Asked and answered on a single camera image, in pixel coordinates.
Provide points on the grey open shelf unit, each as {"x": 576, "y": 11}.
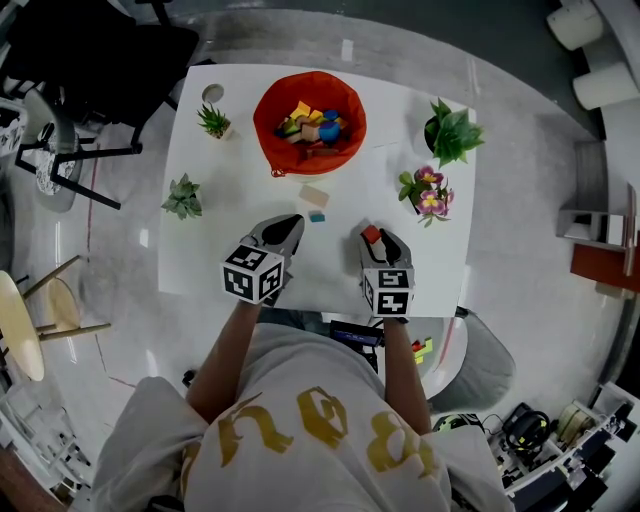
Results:
{"x": 595, "y": 227}

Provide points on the small spiky green plant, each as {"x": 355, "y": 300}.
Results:
{"x": 214, "y": 122}

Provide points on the person's left forearm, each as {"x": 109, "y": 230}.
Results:
{"x": 225, "y": 355}

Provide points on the white metal rack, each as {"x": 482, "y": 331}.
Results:
{"x": 50, "y": 450}

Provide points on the white cylindrical pillar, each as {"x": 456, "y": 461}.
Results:
{"x": 605, "y": 85}
{"x": 575, "y": 25}

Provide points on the tape roll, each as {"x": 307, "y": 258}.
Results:
{"x": 575, "y": 422}

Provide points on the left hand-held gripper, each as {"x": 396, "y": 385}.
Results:
{"x": 252, "y": 275}

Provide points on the person's right forearm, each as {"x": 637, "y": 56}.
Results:
{"x": 402, "y": 370}

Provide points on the wooden stool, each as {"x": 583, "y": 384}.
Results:
{"x": 65, "y": 305}

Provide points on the round wooden table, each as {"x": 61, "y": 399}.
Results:
{"x": 17, "y": 325}

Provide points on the cream bucket with orange liner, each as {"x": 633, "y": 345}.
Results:
{"x": 270, "y": 115}

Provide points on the small teal block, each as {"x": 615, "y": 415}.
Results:
{"x": 316, "y": 216}

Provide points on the beige wooden block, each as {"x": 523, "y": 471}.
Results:
{"x": 314, "y": 196}

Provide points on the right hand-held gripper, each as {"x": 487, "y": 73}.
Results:
{"x": 395, "y": 292}

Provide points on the white storage bin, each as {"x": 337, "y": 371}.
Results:
{"x": 575, "y": 475}

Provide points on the black headset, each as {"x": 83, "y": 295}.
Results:
{"x": 525, "y": 427}

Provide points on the large green succulent plant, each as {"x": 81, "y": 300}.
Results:
{"x": 452, "y": 135}

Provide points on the black mesh office chair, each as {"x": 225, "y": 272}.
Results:
{"x": 100, "y": 60}

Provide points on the black screen device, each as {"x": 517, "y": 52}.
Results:
{"x": 350, "y": 334}

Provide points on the lime green L-shaped plastic block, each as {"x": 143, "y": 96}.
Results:
{"x": 424, "y": 352}

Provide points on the red brown board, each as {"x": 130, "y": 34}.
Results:
{"x": 600, "y": 267}

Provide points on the pile of coloured wooden blocks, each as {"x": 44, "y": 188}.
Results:
{"x": 312, "y": 131}

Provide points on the grey chair with black legs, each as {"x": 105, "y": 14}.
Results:
{"x": 60, "y": 200}

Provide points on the person's white printed T-shirt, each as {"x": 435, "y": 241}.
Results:
{"x": 310, "y": 380}

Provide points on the pink flower plant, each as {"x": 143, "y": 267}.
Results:
{"x": 429, "y": 200}

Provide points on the small red block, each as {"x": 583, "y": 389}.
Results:
{"x": 371, "y": 234}

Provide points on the grey green succulent plant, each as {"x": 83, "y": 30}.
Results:
{"x": 182, "y": 197}

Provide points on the white curved counter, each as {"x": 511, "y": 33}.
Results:
{"x": 625, "y": 30}

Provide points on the grey padded chair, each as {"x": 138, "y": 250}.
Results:
{"x": 480, "y": 370}

